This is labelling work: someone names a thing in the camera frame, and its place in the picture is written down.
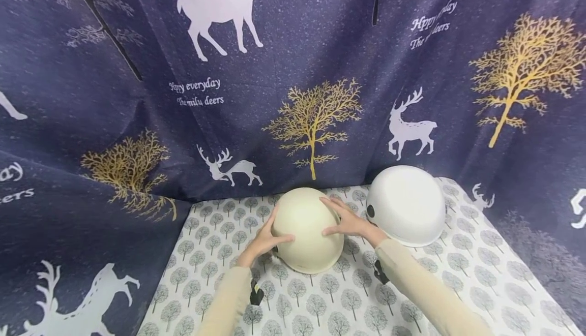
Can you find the cream helmet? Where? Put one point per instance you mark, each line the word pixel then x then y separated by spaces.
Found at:
pixel 306 224

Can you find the person's right index finger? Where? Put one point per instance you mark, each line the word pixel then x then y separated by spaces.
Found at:
pixel 330 210

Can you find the person's right thumb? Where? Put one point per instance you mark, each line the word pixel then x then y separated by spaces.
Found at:
pixel 333 230

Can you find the person's left index finger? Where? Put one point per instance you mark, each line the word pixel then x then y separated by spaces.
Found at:
pixel 271 219

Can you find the white helmet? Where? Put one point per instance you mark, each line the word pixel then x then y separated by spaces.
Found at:
pixel 407 204

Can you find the person's left thumb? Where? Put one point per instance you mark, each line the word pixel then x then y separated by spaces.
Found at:
pixel 283 240

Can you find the person's left forearm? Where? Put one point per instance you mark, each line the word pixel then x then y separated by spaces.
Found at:
pixel 226 300

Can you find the person's right middle finger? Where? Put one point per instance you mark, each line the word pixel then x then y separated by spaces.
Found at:
pixel 343 207

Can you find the person's right forearm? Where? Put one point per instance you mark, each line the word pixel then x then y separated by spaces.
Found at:
pixel 428 290

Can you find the person's right hand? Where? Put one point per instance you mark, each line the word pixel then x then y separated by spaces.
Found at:
pixel 355 224

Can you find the person's left hand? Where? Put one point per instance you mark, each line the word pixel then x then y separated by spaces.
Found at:
pixel 261 242

